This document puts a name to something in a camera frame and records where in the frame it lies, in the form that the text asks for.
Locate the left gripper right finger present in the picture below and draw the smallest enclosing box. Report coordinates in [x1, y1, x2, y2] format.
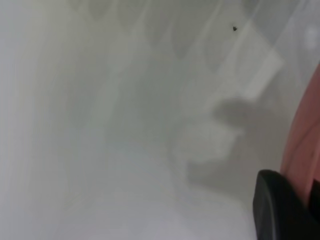
[308, 177, 320, 240]

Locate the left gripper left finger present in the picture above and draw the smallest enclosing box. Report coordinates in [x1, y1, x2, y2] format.
[252, 169, 312, 240]

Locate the pink round plate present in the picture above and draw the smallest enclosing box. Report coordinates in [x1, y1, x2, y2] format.
[279, 62, 320, 204]

